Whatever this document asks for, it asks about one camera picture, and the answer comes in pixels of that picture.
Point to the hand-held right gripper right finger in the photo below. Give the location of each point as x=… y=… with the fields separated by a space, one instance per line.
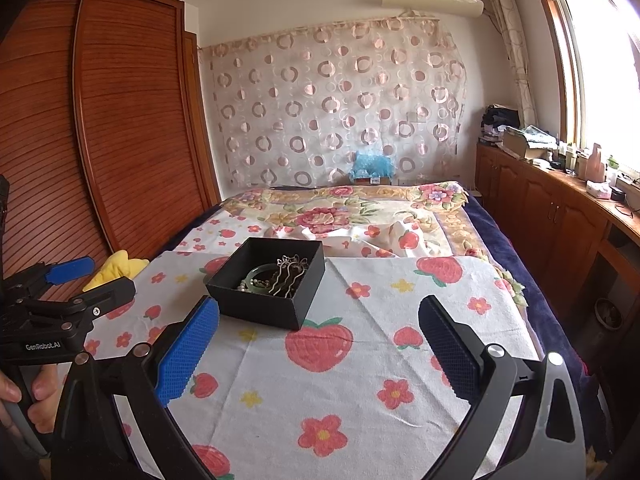
x=450 y=350

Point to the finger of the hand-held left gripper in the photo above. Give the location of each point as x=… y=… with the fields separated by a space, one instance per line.
x=72 y=267
x=112 y=292

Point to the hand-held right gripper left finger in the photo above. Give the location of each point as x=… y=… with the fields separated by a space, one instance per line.
x=185 y=355

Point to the black jewelry box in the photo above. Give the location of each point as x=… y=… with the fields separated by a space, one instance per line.
x=260 y=310

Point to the pale green jade bangle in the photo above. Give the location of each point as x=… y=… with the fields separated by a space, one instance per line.
x=250 y=280

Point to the metal hairpin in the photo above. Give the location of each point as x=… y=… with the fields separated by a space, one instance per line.
x=290 y=262

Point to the person's left hand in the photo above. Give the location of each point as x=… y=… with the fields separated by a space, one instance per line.
x=44 y=387

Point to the yellow plush toy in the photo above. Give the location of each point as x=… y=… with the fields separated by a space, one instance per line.
x=117 y=265

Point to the dark blue blanket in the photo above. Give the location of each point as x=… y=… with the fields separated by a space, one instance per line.
x=505 y=250

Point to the strawberry print bed sheet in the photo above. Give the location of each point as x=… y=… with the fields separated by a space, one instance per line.
x=350 y=410

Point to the wooden wardrobe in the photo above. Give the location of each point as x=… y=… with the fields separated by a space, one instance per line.
x=125 y=135

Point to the dark bowl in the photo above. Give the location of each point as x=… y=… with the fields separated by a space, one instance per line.
x=608 y=314

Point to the wooden cabinet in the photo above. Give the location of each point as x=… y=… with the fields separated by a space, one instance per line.
x=540 y=210

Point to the floral blanket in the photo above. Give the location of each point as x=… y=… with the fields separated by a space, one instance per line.
x=320 y=217

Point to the small cardboard box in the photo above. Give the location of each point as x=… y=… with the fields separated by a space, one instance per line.
x=372 y=180

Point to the blue plastic bag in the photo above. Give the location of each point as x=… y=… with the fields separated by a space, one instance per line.
x=371 y=162

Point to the white tissue pack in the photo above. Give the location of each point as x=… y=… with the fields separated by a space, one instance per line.
x=598 y=189

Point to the open box of papers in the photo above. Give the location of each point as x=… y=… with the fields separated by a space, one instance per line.
x=527 y=142

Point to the cluster of small bottles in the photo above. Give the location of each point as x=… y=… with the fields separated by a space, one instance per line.
x=572 y=160

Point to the small black round container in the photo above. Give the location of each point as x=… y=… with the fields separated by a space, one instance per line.
x=618 y=194

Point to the pile of dark clothes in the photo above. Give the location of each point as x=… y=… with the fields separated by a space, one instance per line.
x=497 y=122

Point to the pink bottle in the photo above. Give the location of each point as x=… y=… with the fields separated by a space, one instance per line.
x=596 y=162

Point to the window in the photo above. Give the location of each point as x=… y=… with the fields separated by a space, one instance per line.
x=600 y=85

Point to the patterned window curtain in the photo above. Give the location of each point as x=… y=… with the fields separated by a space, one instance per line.
x=510 y=35

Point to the circle pattern wall curtain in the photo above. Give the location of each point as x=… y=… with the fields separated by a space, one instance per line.
x=325 y=85

